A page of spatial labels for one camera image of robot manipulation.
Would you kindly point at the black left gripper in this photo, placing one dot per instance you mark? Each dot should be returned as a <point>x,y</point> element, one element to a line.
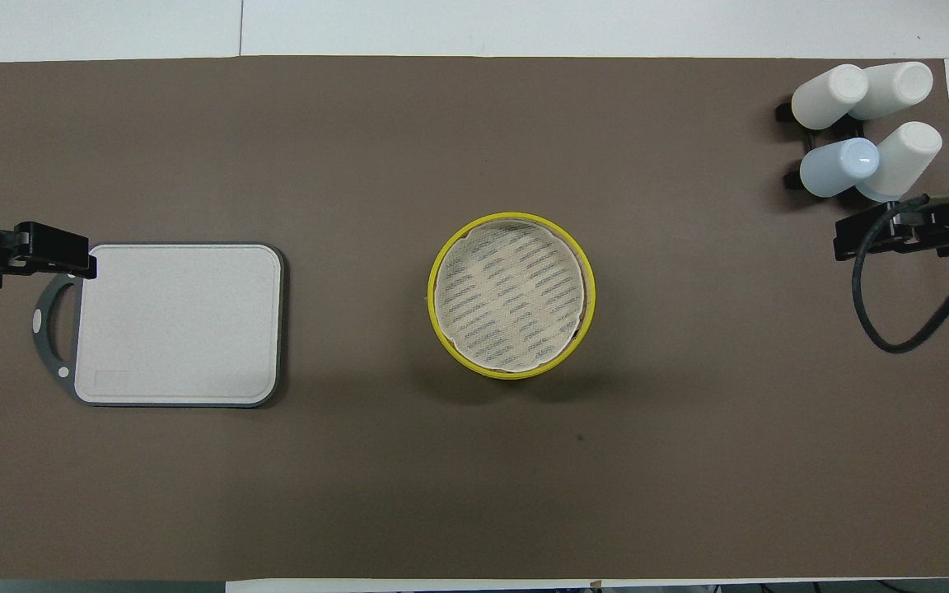
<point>50,245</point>

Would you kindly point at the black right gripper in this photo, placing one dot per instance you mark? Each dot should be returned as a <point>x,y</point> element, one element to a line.
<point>895,229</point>

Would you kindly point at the yellow round steamer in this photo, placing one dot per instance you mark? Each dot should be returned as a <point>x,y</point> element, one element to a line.
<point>433,306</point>

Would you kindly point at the white mesh steamer liner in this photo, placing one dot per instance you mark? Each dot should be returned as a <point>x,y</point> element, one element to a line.
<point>511,296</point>

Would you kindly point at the white plastic cup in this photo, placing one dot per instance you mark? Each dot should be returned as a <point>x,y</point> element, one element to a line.
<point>907,156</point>
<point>825,99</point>
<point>899,86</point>

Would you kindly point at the light blue plastic cup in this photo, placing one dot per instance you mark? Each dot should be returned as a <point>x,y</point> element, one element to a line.
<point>837,169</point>

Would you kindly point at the black cup rack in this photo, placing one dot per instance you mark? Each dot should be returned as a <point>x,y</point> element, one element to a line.
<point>790,179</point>

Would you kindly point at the white grey-rimmed cutting board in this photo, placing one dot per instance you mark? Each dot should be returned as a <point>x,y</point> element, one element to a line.
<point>186,329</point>

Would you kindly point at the brown table mat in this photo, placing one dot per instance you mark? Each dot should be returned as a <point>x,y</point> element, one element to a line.
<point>689,371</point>

